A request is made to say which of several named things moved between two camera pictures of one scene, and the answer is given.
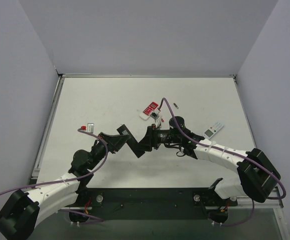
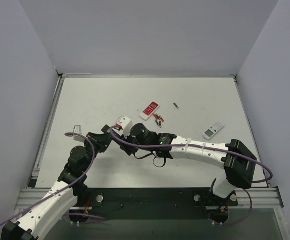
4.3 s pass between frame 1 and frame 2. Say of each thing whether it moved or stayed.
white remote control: stayed
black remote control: moved
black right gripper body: moved
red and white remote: stayed
